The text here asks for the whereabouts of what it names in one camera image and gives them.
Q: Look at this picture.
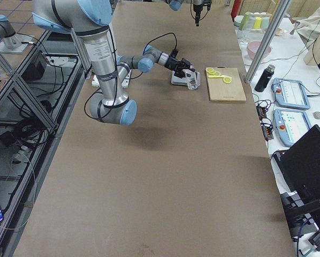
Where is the clear glass sauce bottle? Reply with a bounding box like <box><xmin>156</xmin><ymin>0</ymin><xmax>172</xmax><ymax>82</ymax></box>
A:
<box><xmin>183</xmin><ymin>69</ymin><xmax>197</xmax><ymax>90</ymax></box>

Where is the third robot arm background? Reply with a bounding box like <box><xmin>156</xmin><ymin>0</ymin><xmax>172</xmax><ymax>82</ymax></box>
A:
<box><xmin>0</xmin><ymin>14</ymin><xmax>27</xmax><ymax>54</ymax></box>

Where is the digital kitchen scale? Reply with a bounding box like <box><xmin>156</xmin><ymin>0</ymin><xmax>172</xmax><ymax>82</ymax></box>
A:
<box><xmin>171</xmin><ymin>71</ymin><xmax>201</xmax><ymax>86</ymax></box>

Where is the mint green cup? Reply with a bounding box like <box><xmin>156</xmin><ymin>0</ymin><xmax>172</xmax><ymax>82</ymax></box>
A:
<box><xmin>234</xmin><ymin>16</ymin><xmax>243</xmax><ymax>27</ymax></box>

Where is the yellow cup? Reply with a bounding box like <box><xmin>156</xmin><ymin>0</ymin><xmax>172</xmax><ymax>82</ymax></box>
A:
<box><xmin>253</xmin><ymin>17</ymin><xmax>262</xmax><ymax>29</ymax></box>

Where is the lemon slice front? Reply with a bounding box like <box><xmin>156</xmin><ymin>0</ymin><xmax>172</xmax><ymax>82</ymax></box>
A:
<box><xmin>205</xmin><ymin>67</ymin><xmax>215</xmax><ymax>74</ymax></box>

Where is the yellow plastic knife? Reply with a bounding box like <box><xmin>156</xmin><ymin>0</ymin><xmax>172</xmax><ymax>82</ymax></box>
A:
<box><xmin>208</xmin><ymin>75</ymin><xmax>225</xmax><ymax>79</ymax></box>

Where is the wooden cutting board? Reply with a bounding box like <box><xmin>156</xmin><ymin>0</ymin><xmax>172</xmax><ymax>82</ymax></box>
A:
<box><xmin>205</xmin><ymin>67</ymin><xmax>246</xmax><ymax>102</ymax></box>

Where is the lemon slice pair outer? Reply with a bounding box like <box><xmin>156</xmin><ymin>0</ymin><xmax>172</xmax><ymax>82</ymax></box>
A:
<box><xmin>223</xmin><ymin>77</ymin><xmax>232</xmax><ymax>84</ymax></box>

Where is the pink bowl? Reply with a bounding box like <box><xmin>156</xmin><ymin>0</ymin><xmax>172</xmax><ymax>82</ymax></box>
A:
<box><xmin>247</xmin><ymin>41</ymin><xmax>272</xmax><ymax>60</ymax></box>

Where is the black thermos bottle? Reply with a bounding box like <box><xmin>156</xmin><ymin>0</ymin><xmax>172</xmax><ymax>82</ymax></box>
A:
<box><xmin>254</xmin><ymin>64</ymin><xmax>275</xmax><ymax>92</ymax></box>

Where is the black power strip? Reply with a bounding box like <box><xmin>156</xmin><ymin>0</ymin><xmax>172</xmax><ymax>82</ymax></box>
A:
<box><xmin>256</xmin><ymin>105</ymin><xmax>274</xmax><ymax>141</ymax></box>

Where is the teach pendant upper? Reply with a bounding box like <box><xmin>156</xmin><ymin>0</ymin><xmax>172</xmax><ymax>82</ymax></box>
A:
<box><xmin>271</xmin><ymin>78</ymin><xmax>310</xmax><ymax>110</ymax></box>

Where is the teach pendant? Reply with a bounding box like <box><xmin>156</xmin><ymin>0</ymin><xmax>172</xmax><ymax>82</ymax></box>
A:
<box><xmin>271</xmin><ymin>78</ymin><xmax>310</xmax><ymax>110</ymax></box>
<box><xmin>273</xmin><ymin>109</ymin><xmax>312</xmax><ymax>147</ymax></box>

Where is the teach pendant lower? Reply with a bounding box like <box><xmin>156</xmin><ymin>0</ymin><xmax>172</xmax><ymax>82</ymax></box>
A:
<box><xmin>273</xmin><ymin>109</ymin><xmax>312</xmax><ymax>147</ymax></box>

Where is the black box under table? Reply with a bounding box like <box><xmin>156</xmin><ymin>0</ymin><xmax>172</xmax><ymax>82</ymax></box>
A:
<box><xmin>22</xmin><ymin>51</ymin><xmax>47</xmax><ymax>81</ymax></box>

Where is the black laptop monitor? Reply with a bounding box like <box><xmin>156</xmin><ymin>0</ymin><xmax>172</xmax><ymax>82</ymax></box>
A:
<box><xmin>279</xmin><ymin>124</ymin><xmax>320</xmax><ymax>250</ymax></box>

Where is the black monitor stand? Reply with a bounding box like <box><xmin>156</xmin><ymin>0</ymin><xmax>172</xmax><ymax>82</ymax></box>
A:
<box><xmin>279</xmin><ymin>191</ymin><xmax>320</xmax><ymax>243</ymax></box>

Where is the black camera cable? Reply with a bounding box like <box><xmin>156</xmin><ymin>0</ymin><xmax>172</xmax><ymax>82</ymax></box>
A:
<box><xmin>145</xmin><ymin>32</ymin><xmax>179</xmax><ymax>58</ymax></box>

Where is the aluminium frame post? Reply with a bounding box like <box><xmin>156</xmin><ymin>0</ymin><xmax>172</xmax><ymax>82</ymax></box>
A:
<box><xmin>245</xmin><ymin>0</ymin><xmax>291</xmax><ymax>84</ymax></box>

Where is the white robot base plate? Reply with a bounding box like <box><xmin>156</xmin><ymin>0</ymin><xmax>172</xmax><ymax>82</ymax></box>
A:
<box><xmin>92</xmin><ymin>71</ymin><xmax>132</xmax><ymax>89</ymax></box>

